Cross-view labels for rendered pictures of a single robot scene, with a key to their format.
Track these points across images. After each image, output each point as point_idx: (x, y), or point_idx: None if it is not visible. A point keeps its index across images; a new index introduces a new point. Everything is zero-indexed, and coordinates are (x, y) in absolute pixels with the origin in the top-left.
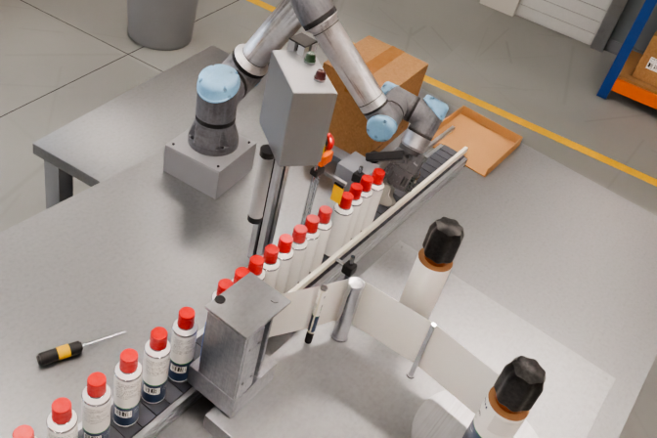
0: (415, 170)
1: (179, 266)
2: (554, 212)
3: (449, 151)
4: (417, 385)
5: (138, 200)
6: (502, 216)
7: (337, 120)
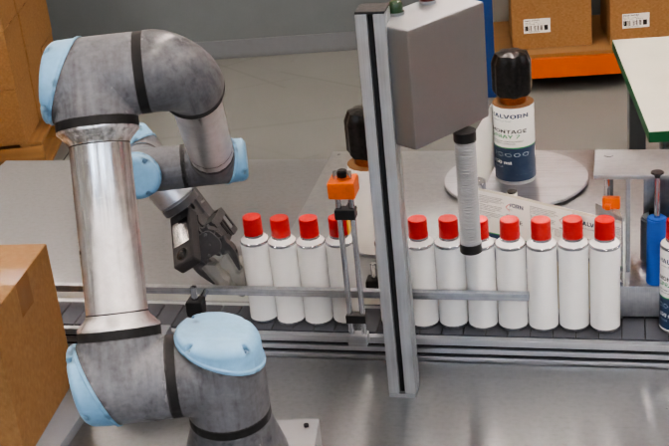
0: (208, 206)
1: (506, 436)
2: (39, 241)
3: None
4: None
5: None
6: None
7: (37, 375)
